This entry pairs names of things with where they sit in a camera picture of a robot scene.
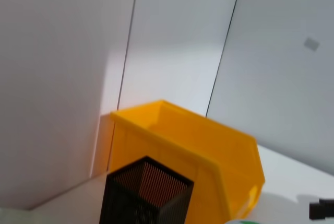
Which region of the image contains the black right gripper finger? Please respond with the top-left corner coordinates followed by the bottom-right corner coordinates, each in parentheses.
top-left (309, 198), bottom-right (334, 221)

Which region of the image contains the green label water bottle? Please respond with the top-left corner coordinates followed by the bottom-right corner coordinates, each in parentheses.
top-left (225, 218), bottom-right (263, 224)

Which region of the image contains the black mesh pen holder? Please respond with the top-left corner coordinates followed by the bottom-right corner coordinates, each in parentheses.
top-left (99, 156), bottom-right (195, 224)

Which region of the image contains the yellow plastic bin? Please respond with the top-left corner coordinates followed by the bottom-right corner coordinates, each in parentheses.
top-left (109, 99), bottom-right (266, 221)

